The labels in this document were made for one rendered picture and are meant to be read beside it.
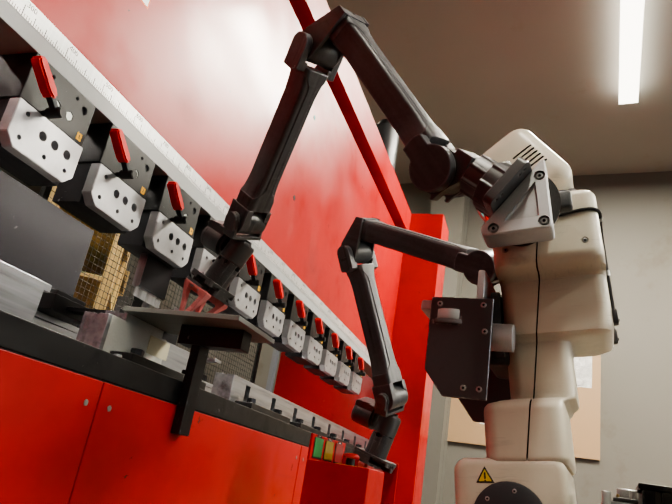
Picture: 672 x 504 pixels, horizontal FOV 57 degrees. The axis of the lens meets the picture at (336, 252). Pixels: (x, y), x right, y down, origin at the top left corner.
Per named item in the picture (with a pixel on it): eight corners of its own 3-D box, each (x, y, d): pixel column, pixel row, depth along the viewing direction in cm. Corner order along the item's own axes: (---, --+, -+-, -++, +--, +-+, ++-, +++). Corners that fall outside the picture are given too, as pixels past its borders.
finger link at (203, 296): (163, 305, 128) (191, 269, 129) (181, 315, 134) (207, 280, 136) (185, 322, 125) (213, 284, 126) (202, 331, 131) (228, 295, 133)
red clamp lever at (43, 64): (49, 54, 95) (68, 116, 99) (28, 55, 96) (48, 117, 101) (40, 56, 93) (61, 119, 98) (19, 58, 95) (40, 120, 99)
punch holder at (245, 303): (232, 304, 163) (245, 247, 168) (204, 302, 165) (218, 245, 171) (255, 320, 176) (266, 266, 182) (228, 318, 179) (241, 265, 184)
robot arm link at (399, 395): (349, 242, 157) (374, 242, 165) (333, 249, 161) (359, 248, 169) (390, 411, 149) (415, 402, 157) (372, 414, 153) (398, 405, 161)
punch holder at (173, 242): (149, 244, 127) (169, 175, 133) (115, 243, 130) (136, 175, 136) (185, 270, 141) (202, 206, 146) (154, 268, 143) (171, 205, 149)
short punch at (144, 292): (136, 295, 130) (148, 253, 133) (128, 294, 130) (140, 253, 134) (161, 309, 138) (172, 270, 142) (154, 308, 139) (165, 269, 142)
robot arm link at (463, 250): (342, 210, 159) (366, 211, 166) (333, 260, 161) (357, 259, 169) (498, 254, 130) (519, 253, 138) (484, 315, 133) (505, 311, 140)
